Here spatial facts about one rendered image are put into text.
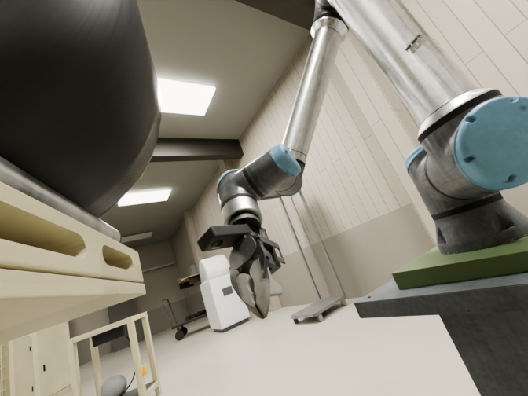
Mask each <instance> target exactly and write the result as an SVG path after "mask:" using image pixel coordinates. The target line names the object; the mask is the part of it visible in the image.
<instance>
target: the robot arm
mask: <svg viewBox="0 0 528 396"><path fill-rule="evenodd" d="M349 29H350V30H351V31H352V32H353V34H354V35H355V37H356V38H357V40H358V41H359V42H360V43H361V45H362V46H363V48H364V49H365V51H366V52H367V53H368V55H369V56H370V57H371V58H372V60H373V61H374V63H375V64H376V66H377V67H378V69H379V70H380V71H381V72H382V73H383V75H384V77H385V78H386V79H387V81H388V82H389V83H390V84H391V86H392V87H393V89H394V90H395V92H396V93H397V94H398V96H399V97H400V98H401V100H402V101H403V102H404V104H405V106H406V107H407V108H408V110H409V111H410V112H411V113H412V115H413V116H414V118H415V119H416V121H417V122H418V123H419V124H420V130H419V133H418V136H417V140H418V141H419V143H420V144H421V146H420V147H418V148H416V149H415V150H413V151H412V152H411V153H410V154H409V155H408V156H407V157H406V158H405V167H406V169H407V173H408V175H409V176H410V178H411V179H412V181H413V183H414V185H415V186H416V189H417V191H418V193H419V194H420V196H421V198H422V200H423V202H424V204H425V205H426V207H427V209H428V211H429V213H430V215H431V217H432V218H433V220H434V223H435V229H436V238H437V245H438V249H439V251H440V252H441V253H442V254H445V255H449V254H458V253H464V252H469V251H477V250H480V249H484V248H491V247H494V246H497V245H500V244H506V243H508V242H511V241H514V240H518V239H521V238H523V237H527V236H528V218H527V217H526V216H525V215H524V214H522V213H521V212H520V211H518V210H516V209H515V208H514V207H513V206H512V205H510V204H509V203H507V202H506V200H505V199H504V197H503V196H502V195H501V193H500V191H502V190H505V189H512V188H515V187H518V186H520V185H523V184H525V183H527V182H528V97H524V96H515V97H508V96H504V95H503V94H502V93H501V92H500V91H499V90H498V89H497V88H478V87H477V86H476V85H475V84H474V83H473V82H472V81H471V80H470V79H469V78H468V76H467V75H466V74H465V73H464V71H463V70H462V69H461V68H460V67H459V65H458V64H457V63H456V62H455V61H454V59H453V58H452V57H451V56H450V55H449V54H448V53H447V52H446V51H445V49H444V48H443V47H442V46H441V45H440V43H439V42H438V41H437V40H436V39H435V37H434V36H433V35H432V34H431V33H430V32H429V31H428V30H427V29H426V27H425V26H424V25H423V24H422V23H421V21H420V20H419V19H418V18H417V17H416V15H415V14H414V13H413V12H412V10H411V9H410V8H409V7H408V6H407V5H406V4H405V3H404V2H403V1H402V0H315V13H314V19H313V25H312V28H311V35H312V36H313V41H312V45H311V47H310V52H309V55H308V58H307V61H306V66H305V68H304V71H303V74H302V78H301V82H300V84H299V89H298V92H297V94H296V98H295V102H294V105H293V108H292V110H291V115H290V118H289V121H288V126H287V129H286V131H285V135H284V139H283V142H282V143H279V144H277V145H275V146H273V147H271V148H270V149H269V150H268V151H267V152H265V153H263V154H262V155H261V156H260V157H258V158H257V159H255V160H254V161H252V162H251V163H249V164H248V165H247V166H246V167H244V168H242V169H241V170H237V169H233V170H228V171H226V172H225V173H224V174H223V175H222V176H221V177H220V178H219V180H218V184H217V195H218V198H219V203H220V208H221V213H222V221H223V225H212V226H210V227H209V228H208V229H207V231H206V232H205V233H204V234H203V235H202V236H201V237H200V238H199V240H198V241H197V244H198V245H199V247H200V250H201V251H213V250H218V249H222V248H231V247H233V250H231V253H230V256H229V265H230V267H229V271H230V281H231V285H232V286H233V289H234V290H235V292H236V293H237V294H238V296H239V297H240V298H241V299H242V301H243V302H244V304H245V305H246V306H247V308H248V309H249V310H250V311H251V312H252V313H253V314H254V315H256V316H257V317H259V318H261V319H265V318H266V317H267V316H268V312H269V308H270V297H272V296H278V295H282V293H283V289H282V287H281V285H280V284H279V283H278V282H277V281H275V280H274V279H273V278H272V276H271V275H272V274H273V273H275V272H276V271H277V270H278V269H280V268H281V263H283V264H286V263H285V260H284V257H283V255H282V253H281V250H280V247H279V245H278V244H277V243H275V242H273V241H271V240H270V239H269V237H268V235H267V232H266V229H264V228H262V227H261V225H262V222H263V217H262V213H261V211H260V209H259V205H258V202H257V201H258V200H260V199H262V198H263V197H264V196H266V195H267V194H269V193H271V192H272V191H273V190H274V191H275V192H276V193H277V194H279V195H281V196H294V195H295V194H297V193H298V192H299V191H300V189H301V188H302V186H303V178H302V176H303V171H304V169H305V166H306V158H307V155H308V152H309V150H310V145H311V141H312V139H313V135H314V131H315V128H316V125H317V121H318V117H319V115H320V111H321V106H322V104H323V101H324V98H325V93H326V90H327V87H328V82H329V79H330V77H331V73H332V69H333V66H334V63H335V60H336V55H337V53H338V49H339V45H340V44H342V43H343V42H344V41H345V40H346V38H347V35H348V32H349ZM275 248H276V249H278V251H279V253H280V256H281V258H280V257H278V256H277V253H276V250H275Z"/></svg>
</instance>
